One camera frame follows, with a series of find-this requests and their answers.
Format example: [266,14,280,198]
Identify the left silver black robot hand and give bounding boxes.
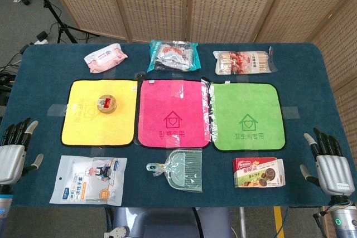
[0,117,45,186]

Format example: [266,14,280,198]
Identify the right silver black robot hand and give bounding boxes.
[300,128,356,197]

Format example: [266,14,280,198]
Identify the small round tin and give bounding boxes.
[97,94,118,115]

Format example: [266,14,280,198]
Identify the red green chocolate wafer box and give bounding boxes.
[233,157,286,189]

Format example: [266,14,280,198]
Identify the yellow cloth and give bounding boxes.
[61,79,139,147]

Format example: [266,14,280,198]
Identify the green cloth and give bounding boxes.
[209,82,287,152]

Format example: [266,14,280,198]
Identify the pink cloth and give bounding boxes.
[137,79,211,149]

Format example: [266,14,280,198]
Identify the disposable gloves bag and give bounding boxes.
[49,155,128,207]

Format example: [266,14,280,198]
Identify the white power adapter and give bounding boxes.
[33,31,49,45]

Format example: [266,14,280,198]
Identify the pink wet wipes pack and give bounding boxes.
[84,43,128,74]

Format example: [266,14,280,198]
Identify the bamboo skewers pack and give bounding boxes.
[212,46,278,76]

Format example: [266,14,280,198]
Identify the packaged green mini dustpan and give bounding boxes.
[145,148,204,193]

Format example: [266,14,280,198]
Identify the black tripod stand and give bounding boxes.
[26,0,100,44]

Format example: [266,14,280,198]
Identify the grey robot torso base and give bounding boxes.
[103,206,233,238]

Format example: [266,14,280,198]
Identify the dark blue table mat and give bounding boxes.
[0,42,335,208]

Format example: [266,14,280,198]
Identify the teal snack bag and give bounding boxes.
[146,39,202,73]

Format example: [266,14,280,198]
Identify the black floor cables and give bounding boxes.
[0,43,31,105]

